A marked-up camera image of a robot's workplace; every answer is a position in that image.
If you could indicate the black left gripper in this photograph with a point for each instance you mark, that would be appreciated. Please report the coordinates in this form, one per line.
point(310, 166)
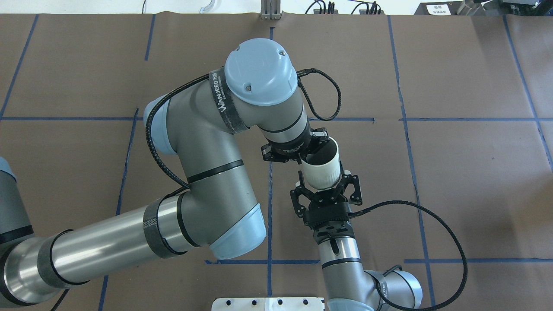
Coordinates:
point(290, 149)

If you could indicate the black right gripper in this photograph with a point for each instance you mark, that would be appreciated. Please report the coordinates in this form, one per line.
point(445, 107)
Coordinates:
point(325, 199)

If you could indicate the white ribbed HOME mug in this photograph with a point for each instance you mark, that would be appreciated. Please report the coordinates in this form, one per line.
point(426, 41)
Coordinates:
point(322, 169)

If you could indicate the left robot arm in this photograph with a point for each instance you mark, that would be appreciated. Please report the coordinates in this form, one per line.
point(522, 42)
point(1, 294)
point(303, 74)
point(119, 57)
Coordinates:
point(190, 133)

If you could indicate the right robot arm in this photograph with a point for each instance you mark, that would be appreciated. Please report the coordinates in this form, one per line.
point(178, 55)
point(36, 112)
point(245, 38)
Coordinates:
point(349, 286)

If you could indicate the black red connector box left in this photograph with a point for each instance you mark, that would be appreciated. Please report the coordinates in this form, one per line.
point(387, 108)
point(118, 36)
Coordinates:
point(321, 7)

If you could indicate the black red connector box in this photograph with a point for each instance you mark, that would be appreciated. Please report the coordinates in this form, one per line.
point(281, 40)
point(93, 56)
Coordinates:
point(370, 7)
point(321, 7)

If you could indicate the brown paper table cover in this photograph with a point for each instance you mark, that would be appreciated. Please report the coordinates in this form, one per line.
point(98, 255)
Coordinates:
point(454, 110)

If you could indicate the black red connector box right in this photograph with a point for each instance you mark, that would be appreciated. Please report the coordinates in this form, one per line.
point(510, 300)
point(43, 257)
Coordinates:
point(370, 7)

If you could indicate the black box with white label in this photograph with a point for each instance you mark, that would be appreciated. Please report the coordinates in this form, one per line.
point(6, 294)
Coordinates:
point(441, 8)

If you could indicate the aluminium frame post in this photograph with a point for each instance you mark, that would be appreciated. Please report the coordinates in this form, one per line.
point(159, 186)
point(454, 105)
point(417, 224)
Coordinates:
point(271, 10)

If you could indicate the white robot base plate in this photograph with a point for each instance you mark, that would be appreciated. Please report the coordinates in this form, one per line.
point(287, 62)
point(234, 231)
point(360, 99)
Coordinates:
point(269, 304)

